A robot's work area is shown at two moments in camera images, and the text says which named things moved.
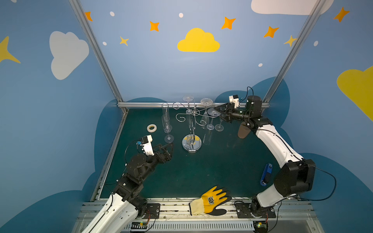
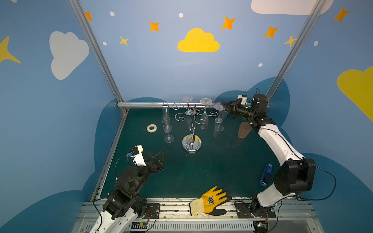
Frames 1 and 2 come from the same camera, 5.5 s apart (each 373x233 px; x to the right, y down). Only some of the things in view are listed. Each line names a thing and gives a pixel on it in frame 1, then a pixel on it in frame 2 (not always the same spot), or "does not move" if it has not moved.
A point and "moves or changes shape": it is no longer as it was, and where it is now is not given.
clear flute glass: [206, 102] does not move
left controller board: [139, 225] does not move
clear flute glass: [167, 128] does not move
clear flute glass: [212, 112] moves or changes shape
